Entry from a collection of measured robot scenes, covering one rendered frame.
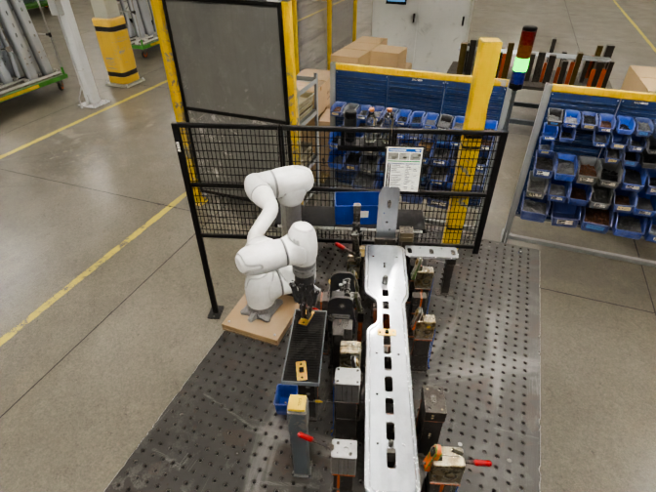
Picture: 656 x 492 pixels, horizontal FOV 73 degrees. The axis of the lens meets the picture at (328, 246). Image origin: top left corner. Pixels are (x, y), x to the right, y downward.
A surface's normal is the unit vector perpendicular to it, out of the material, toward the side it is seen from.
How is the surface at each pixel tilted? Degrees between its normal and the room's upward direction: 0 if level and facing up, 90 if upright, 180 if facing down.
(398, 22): 90
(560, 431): 0
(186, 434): 0
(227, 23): 89
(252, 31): 89
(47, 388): 0
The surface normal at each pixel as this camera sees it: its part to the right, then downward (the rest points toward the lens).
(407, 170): -0.07, 0.60
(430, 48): -0.36, 0.56
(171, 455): 0.00, -0.80
